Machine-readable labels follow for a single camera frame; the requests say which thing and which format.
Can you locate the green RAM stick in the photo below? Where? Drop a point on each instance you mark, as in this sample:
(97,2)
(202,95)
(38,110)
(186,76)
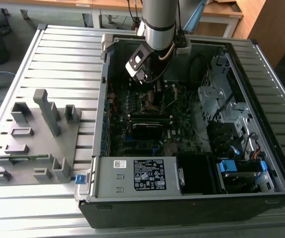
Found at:
(152,120)
(37,156)

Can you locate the black graphics card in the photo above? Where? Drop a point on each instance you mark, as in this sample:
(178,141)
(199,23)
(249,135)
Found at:
(147,131)

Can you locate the CPU socket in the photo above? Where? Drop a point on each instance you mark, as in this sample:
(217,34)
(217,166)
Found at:
(146,108)

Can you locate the grey power supply with label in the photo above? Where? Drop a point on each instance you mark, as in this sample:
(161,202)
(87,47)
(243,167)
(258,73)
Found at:
(105,178)

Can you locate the grey plastic parts rack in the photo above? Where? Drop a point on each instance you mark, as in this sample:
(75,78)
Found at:
(65,138)

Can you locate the silver metal drive cage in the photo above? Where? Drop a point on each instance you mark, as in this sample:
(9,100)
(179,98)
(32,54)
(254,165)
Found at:
(206,99)

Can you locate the grey wrist camera black face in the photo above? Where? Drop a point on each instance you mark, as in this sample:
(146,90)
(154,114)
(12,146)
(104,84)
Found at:
(137,60)

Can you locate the black open PC case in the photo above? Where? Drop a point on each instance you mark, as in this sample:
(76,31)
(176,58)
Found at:
(157,215)

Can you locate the green Dell motherboard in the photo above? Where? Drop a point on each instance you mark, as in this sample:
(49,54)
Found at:
(182,138)

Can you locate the blue disk carrier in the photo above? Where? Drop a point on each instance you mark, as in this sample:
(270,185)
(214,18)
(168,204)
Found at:
(227,165)

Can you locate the brown wooden cabinet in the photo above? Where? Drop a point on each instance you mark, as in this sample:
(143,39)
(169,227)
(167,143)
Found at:
(276,24)

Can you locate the wooden desk white frame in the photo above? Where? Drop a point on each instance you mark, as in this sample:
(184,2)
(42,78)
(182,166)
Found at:
(58,2)
(219,11)

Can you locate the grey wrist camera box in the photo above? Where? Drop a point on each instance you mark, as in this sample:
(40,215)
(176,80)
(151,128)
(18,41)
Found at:
(183,48)

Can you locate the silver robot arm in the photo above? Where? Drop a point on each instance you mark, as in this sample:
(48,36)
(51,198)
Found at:
(158,24)

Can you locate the blue plastic case latch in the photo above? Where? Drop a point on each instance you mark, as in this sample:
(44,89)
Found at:
(80,180)

